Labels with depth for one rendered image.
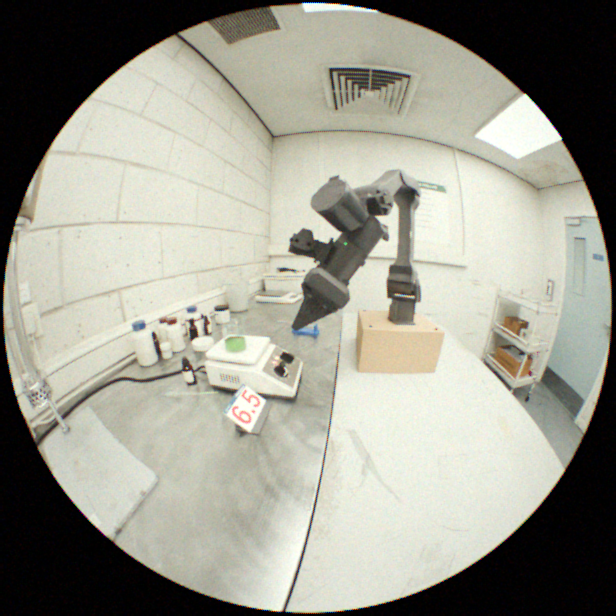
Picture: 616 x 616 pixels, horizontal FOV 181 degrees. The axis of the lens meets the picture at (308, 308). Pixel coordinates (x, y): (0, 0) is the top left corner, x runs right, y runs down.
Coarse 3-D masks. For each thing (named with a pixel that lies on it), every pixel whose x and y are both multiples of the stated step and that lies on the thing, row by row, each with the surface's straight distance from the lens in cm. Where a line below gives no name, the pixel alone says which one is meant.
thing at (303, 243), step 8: (304, 232) 30; (312, 232) 30; (296, 240) 32; (304, 240) 30; (312, 240) 29; (288, 248) 33; (296, 248) 31; (304, 248) 29; (312, 248) 30; (320, 248) 31; (328, 248) 31; (312, 256) 31; (320, 256) 30; (320, 264) 30
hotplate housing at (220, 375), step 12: (216, 360) 46; (264, 360) 44; (216, 372) 45; (228, 372) 44; (240, 372) 42; (252, 372) 41; (300, 372) 48; (216, 384) 48; (228, 384) 46; (240, 384) 44; (252, 384) 43; (264, 384) 42; (276, 384) 41; (276, 396) 43; (288, 396) 43
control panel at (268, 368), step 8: (272, 352) 47; (280, 352) 49; (272, 360) 45; (280, 360) 46; (296, 360) 50; (264, 368) 42; (272, 368) 43; (288, 368) 46; (296, 368) 47; (272, 376) 41; (288, 376) 43; (296, 376) 45; (288, 384) 41
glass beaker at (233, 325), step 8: (232, 312) 45; (224, 320) 45; (232, 320) 45; (240, 320) 45; (224, 328) 42; (232, 328) 41; (240, 328) 42; (224, 336) 43; (232, 336) 42; (240, 336) 42; (224, 344) 44; (232, 344) 42; (240, 344) 43; (232, 352) 43; (240, 352) 43
